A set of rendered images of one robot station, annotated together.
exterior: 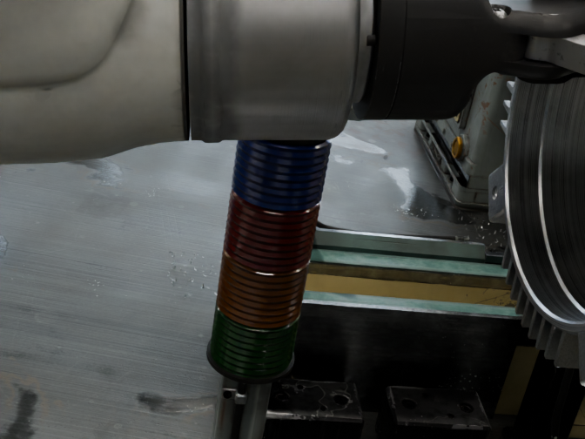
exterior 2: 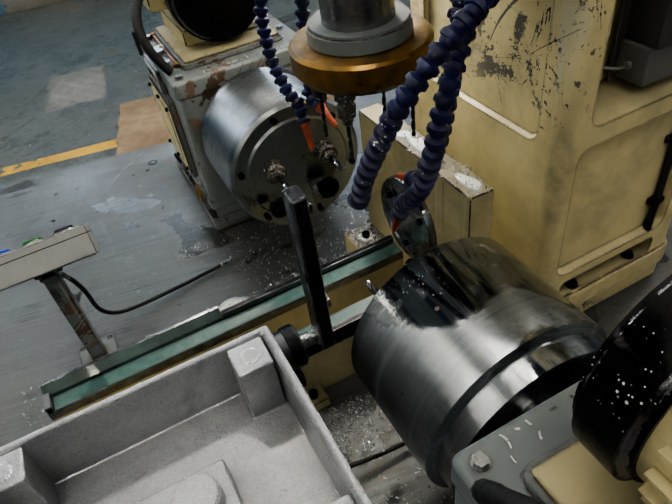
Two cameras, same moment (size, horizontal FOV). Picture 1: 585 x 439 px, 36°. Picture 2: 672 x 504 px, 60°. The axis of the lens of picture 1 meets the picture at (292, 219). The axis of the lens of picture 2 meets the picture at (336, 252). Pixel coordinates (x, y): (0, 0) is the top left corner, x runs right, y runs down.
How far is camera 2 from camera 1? 0.43 m
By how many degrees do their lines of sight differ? 17
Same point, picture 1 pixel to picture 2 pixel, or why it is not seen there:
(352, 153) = (138, 216)
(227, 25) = not seen: outside the picture
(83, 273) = not seen: outside the picture
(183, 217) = (25, 350)
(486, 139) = (211, 185)
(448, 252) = (195, 326)
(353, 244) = (126, 357)
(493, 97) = (200, 158)
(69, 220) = not seen: outside the picture
